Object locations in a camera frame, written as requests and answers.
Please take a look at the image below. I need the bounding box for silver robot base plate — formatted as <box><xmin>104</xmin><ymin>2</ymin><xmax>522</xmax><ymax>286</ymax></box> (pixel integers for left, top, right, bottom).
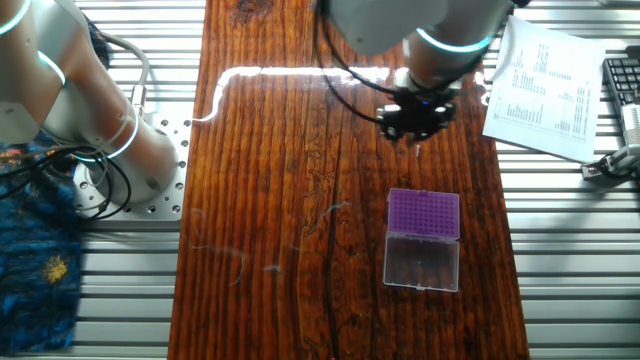
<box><xmin>72</xmin><ymin>112</ymin><xmax>194</xmax><ymax>223</ymax></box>

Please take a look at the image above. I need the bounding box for blue patterned cloth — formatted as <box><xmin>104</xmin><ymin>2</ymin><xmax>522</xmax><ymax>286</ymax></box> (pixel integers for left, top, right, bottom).
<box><xmin>0</xmin><ymin>9</ymin><xmax>112</xmax><ymax>355</ymax></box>

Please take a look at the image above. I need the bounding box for black keyboard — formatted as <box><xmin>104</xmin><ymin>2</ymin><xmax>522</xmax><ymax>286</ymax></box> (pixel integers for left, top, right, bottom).
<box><xmin>602</xmin><ymin>57</ymin><xmax>640</xmax><ymax>109</ymax></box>

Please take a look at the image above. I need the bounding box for thin cable along arm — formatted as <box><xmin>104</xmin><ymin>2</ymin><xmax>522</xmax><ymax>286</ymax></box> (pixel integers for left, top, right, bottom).
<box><xmin>317</xmin><ymin>29</ymin><xmax>389</xmax><ymax>126</ymax></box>
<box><xmin>313</xmin><ymin>0</ymin><xmax>401</xmax><ymax>97</ymax></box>

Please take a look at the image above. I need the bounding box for small grey camera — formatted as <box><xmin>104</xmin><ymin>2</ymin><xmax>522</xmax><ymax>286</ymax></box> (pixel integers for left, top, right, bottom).
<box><xmin>580</xmin><ymin>144</ymin><xmax>640</xmax><ymax>182</ymax></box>

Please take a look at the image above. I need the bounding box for black base cable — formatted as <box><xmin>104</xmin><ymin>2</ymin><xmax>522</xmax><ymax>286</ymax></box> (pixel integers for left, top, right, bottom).
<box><xmin>0</xmin><ymin>144</ymin><xmax>134</xmax><ymax>221</ymax></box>

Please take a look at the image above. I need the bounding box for purple pipette tip box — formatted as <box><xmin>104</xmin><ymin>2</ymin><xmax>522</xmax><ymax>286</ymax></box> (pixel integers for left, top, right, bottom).
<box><xmin>382</xmin><ymin>187</ymin><xmax>461</xmax><ymax>293</ymax></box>

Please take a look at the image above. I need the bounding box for printed paper sheet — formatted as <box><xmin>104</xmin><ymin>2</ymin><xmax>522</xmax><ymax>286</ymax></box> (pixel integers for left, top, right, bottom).
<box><xmin>482</xmin><ymin>14</ymin><xmax>608</xmax><ymax>165</ymax></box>

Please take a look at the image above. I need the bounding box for grey cable with connector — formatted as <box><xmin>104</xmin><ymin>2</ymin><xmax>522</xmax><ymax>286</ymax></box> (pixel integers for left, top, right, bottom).
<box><xmin>98</xmin><ymin>32</ymin><xmax>152</xmax><ymax>115</ymax></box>

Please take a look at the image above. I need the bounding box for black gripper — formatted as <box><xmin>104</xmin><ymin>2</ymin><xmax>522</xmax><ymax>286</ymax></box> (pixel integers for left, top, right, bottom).
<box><xmin>375</xmin><ymin>87</ymin><xmax>459</xmax><ymax>145</ymax></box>

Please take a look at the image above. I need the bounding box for brown wood grain board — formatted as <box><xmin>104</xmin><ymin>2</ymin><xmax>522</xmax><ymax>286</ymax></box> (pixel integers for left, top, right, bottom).
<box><xmin>167</xmin><ymin>0</ymin><xmax>531</xmax><ymax>360</ymax></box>

